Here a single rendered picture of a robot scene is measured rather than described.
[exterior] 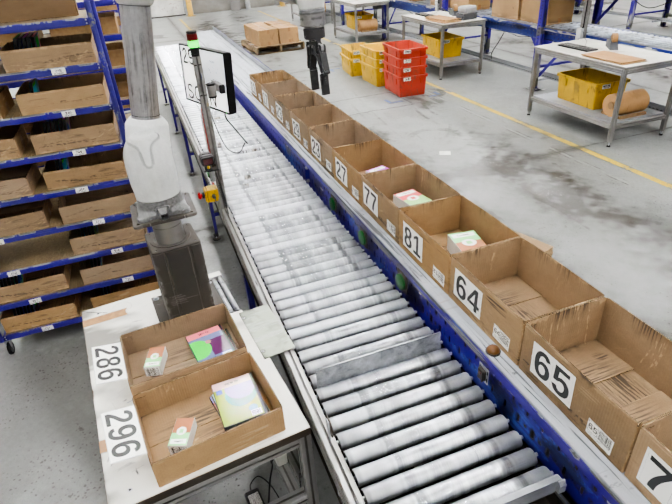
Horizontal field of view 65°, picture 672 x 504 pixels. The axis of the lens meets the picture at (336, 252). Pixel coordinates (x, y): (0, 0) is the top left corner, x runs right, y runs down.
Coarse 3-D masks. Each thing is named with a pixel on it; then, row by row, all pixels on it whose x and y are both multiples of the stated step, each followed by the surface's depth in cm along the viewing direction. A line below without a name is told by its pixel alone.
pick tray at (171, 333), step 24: (192, 312) 194; (216, 312) 198; (120, 336) 184; (144, 336) 189; (168, 336) 193; (240, 336) 181; (144, 360) 186; (168, 360) 185; (192, 360) 185; (216, 360) 173; (144, 384) 165
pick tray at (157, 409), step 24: (240, 360) 174; (168, 384) 164; (192, 384) 168; (264, 384) 166; (144, 408) 163; (168, 408) 166; (192, 408) 166; (144, 432) 157; (168, 432) 158; (216, 432) 157; (240, 432) 149; (264, 432) 154; (168, 456) 140; (192, 456) 144; (216, 456) 148; (168, 480) 144
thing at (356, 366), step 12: (432, 336) 182; (396, 348) 178; (408, 348) 180; (420, 348) 183; (432, 348) 185; (348, 360) 173; (360, 360) 175; (372, 360) 177; (384, 360) 179; (396, 360) 181; (324, 372) 171; (336, 372) 173; (348, 372) 175; (360, 372) 178; (324, 384) 174
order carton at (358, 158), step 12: (360, 144) 279; (372, 144) 282; (384, 144) 281; (336, 156) 270; (348, 156) 280; (360, 156) 283; (372, 156) 285; (384, 156) 284; (396, 156) 270; (348, 168) 257; (360, 168) 286; (372, 168) 289; (336, 180) 280; (348, 180) 261; (360, 180) 245; (348, 192) 266; (360, 192) 249; (360, 204) 253
